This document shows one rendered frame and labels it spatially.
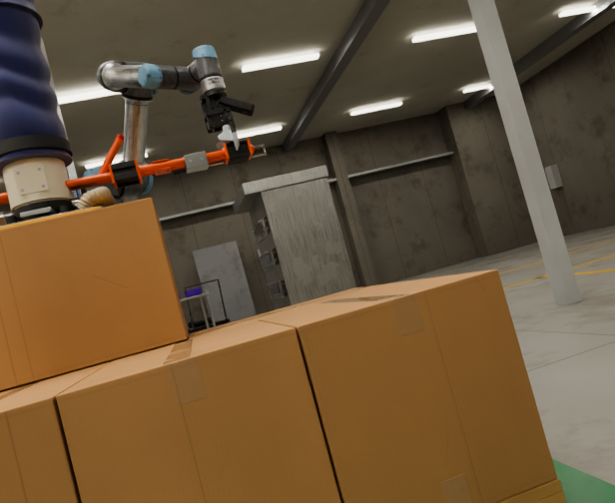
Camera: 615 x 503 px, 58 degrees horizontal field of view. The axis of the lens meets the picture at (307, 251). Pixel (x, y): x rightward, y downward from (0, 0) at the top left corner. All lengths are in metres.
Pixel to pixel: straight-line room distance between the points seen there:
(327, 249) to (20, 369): 6.73
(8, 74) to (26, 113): 0.12
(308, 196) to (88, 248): 6.68
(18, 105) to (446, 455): 1.43
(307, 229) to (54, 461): 7.20
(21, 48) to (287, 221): 6.40
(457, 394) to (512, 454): 0.15
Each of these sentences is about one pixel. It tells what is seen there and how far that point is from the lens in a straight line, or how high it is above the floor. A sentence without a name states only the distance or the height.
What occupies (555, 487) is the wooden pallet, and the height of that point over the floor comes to 0.13.
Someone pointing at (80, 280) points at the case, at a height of 0.77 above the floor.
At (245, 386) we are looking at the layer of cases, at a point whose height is 0.47.
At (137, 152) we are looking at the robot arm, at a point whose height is 1.29.
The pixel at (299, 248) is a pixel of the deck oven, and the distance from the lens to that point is 7.97.
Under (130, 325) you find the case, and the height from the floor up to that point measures 0.62.
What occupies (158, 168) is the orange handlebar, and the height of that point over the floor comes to 1.06.
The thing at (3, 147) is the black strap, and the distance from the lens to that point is 1.78.
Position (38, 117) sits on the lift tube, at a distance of 1.80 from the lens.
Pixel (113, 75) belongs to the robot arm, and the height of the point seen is 1.48.
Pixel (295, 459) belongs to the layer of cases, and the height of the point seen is 0.33.
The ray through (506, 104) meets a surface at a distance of 4.16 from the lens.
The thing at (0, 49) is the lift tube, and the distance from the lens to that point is 1.88.
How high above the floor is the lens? 0.62
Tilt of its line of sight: 3 degrees up
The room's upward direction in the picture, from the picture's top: 15 degrees counter-clockwise
